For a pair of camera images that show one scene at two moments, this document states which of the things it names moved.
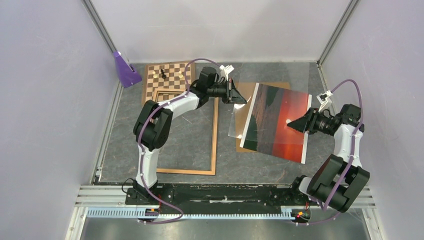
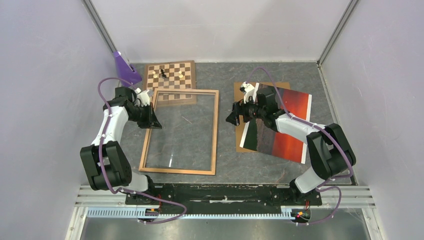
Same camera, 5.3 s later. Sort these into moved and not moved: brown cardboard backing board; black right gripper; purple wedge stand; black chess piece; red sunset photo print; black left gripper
Moved: black left gripper; black right gripper
Not moved: black chess piece; red sunset photo print; purple wedge stand; brown cardboard backing board
